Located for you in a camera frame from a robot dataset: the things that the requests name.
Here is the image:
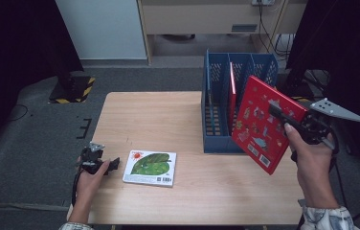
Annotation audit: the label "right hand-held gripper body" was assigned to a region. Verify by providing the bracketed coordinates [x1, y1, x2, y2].
[297, 98, 360, 151]

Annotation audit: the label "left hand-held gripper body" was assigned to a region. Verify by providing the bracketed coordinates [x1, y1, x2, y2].
[79, 142, 108, 175]

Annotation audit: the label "white book with green leaf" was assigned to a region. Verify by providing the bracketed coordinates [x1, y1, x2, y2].
[122, 149, 178, 188]

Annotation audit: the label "red illustrated hardcover book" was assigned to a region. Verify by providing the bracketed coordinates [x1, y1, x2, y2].
[227, 61, 238, 137]
[231, 75, 309, 176]

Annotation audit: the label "blue plastic file rack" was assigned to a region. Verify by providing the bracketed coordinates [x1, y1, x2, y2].
[200, 49, 280, 155]

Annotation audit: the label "person's left hand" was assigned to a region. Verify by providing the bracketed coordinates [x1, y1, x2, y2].
[75, 160, 111, 205]

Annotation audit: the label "person's right hand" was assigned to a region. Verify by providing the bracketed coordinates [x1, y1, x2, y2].
[282, 123, 340, 209]

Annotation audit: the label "black stand base hazard stripes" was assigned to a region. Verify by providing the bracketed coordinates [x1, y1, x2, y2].
[275, 71, 316, 104]
[48, 76, 97, 104]

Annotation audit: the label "black floor tape marks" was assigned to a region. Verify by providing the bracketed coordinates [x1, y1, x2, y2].
[76, 118, 93, 140]

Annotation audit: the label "dark curtain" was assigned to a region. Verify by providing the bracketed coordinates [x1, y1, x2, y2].
[284, 0, 360, 180]
[0, 0, 85, 161]

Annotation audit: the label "white power strip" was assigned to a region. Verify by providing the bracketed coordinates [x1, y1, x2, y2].
[252, 0, 276, 7]

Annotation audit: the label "white cabinet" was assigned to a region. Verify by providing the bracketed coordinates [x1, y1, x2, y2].
[56, 0, 147, 61]

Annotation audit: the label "right hand-held gripper black cable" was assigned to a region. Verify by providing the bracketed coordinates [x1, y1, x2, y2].
[291, 127, 342, 175]

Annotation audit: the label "hand-held gripper black cable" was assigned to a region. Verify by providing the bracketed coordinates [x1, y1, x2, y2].
[72, 172, 81, 205]
[291, 127, 342, 175]

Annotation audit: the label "left hand-held gripper black cable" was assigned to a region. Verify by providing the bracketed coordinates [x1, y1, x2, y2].
[72, 172, 81, 205]

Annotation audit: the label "thin black floor cable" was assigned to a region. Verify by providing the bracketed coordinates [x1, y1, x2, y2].
[7, 103, 29, 123]

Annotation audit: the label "hanging black cables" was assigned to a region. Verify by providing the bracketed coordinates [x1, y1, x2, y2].
[258, 3, 294, 61]

